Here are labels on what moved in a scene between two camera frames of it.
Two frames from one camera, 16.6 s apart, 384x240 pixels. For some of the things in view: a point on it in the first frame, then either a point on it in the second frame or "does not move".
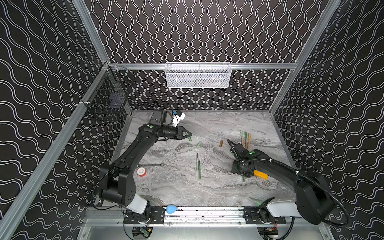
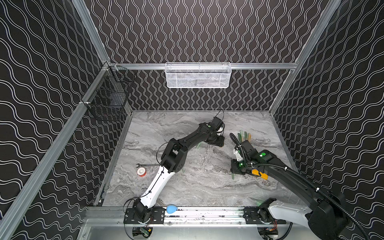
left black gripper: (179, 132) -> (216, 140)
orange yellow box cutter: (261, 174) does not move
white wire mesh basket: (198, 75) does not move
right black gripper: (238, 151) does not move
